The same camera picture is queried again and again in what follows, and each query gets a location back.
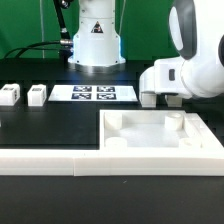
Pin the white square tabletop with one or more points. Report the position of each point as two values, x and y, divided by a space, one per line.
146 129

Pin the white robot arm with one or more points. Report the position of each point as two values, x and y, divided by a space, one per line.
197 31

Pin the white sheet with AprilTags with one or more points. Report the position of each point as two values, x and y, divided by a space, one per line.
101 93

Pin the white L-shaped obstacle fence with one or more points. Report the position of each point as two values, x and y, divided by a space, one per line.
104 162

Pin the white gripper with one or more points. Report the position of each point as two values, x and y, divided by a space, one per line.
164 77

